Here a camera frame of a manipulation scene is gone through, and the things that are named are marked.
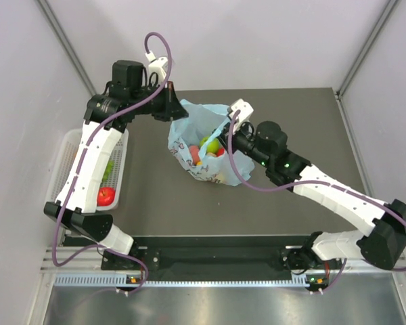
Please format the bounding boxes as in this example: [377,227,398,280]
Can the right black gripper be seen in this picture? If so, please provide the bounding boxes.
[212,119,271,169]

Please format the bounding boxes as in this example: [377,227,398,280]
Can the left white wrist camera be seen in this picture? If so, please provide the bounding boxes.
[145,51,168,84]

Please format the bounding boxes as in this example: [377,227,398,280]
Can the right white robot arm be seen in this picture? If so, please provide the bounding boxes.
[219,111,406,271]

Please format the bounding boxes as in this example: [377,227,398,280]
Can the grey slotted cable duct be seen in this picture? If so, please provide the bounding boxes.
[54,274,328,288]

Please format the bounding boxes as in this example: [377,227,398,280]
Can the pink fake peach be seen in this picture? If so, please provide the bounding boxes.
[189,146,201,165]

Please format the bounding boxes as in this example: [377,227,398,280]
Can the aluminium frame post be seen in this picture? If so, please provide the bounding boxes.
[35,0,97,95]
[335,0,400,101]

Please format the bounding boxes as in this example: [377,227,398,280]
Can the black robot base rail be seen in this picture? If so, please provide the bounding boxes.
[101,235,324,280]

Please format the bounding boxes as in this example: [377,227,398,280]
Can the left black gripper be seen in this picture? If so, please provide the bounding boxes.
[130,80,187,122]

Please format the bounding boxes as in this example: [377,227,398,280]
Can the green fake grapes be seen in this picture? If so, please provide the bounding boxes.
[101,160,114,182]

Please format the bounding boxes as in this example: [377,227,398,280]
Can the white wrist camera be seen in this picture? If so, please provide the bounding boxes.
[145,51,168,84]
[227,99,254,134]

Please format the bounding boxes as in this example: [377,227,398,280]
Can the white perforated plastic basket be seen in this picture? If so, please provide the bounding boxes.
[45,129,129,211]

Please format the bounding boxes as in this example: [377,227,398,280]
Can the green fake apple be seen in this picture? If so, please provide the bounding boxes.
[200,136,221,154]

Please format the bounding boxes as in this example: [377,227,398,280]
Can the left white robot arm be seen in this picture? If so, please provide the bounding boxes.
[44,57,188,269]

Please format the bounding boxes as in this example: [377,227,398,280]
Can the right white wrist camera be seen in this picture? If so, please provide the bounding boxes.
[227,99,254,134]

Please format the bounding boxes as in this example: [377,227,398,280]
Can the right aluminium frame post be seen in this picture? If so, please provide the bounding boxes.
[335,0,400,101]

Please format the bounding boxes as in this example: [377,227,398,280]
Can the left aluminium frame post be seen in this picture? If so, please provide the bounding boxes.
[35,0,97,95]

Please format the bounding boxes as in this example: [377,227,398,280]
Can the light blue plastic bag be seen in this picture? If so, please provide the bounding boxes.
[168,100,241,186]

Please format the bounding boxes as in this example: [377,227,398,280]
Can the red fake apple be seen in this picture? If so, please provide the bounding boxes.
[97,187,116,207]

